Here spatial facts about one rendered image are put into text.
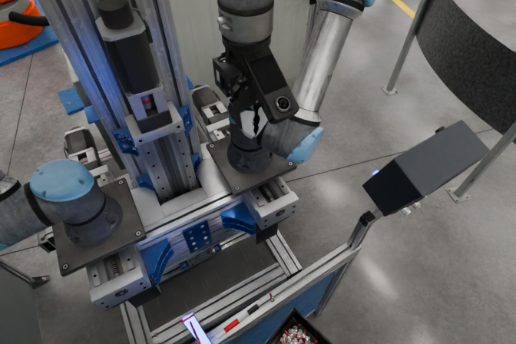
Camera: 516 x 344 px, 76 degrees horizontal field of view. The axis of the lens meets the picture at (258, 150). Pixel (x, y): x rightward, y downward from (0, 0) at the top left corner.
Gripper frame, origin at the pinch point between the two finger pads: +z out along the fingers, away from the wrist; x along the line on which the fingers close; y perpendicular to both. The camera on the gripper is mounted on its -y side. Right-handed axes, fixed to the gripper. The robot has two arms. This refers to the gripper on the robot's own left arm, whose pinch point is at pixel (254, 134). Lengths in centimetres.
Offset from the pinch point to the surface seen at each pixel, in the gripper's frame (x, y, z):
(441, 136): -49, -13, 18
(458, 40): -166, 44, 60
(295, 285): -5, -15, 57
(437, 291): -91, -43, 142
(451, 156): -47, -18, 19
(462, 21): -168, 48, 51
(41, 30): 38, 343, 140
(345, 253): -25, -15, 57
